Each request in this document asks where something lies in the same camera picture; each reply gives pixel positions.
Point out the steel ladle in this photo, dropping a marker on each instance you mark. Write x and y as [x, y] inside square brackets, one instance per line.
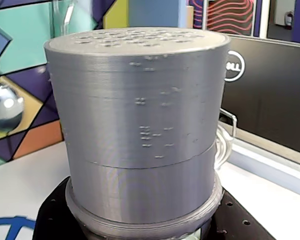
[5, 110]

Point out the gray cylindrical salt shaker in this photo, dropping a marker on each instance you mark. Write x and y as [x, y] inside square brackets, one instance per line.
[140, 125]

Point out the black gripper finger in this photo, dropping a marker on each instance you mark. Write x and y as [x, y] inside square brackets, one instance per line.
[52, 212]
[237, 225]

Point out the black Dell monitor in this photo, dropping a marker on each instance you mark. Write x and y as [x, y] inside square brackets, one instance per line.
[277, 100]

